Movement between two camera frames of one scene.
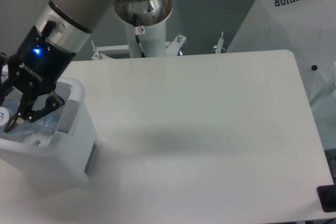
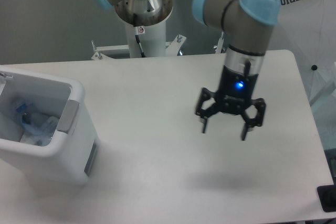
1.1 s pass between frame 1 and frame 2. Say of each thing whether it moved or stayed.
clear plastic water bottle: moved
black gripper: moved
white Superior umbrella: stayed
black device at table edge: stayed
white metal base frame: stayed
